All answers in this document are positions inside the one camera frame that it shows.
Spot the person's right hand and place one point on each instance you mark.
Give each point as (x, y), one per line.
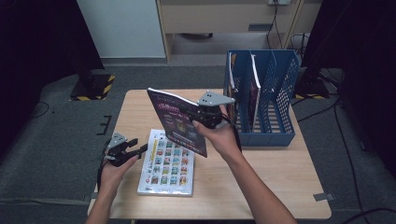
(222, 140)

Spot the grey tape piece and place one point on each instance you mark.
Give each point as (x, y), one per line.
(88, 198)
(323, 197)

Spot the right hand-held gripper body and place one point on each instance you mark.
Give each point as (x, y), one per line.
(211, 115)

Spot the white cabinet panel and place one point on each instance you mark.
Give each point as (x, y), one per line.
(121, 28)

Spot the black curtain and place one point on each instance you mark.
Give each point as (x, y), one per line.
(37, 62)
(361, 62)

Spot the white picture-grid magazine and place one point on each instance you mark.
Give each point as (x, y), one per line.
(165, 174)

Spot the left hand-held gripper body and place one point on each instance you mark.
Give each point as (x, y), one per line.
(118, 152)

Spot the light wooden desk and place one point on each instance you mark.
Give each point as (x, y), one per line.
(218, 15)

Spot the purple magazine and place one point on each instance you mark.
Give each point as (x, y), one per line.
(254, 102)
(174, 124)

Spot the white power socket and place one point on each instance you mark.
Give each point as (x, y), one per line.
(278, 2)

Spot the person's left hand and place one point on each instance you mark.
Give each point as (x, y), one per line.
(112, 177)

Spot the blue file rack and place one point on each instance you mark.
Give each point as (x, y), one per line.
(267, 140)

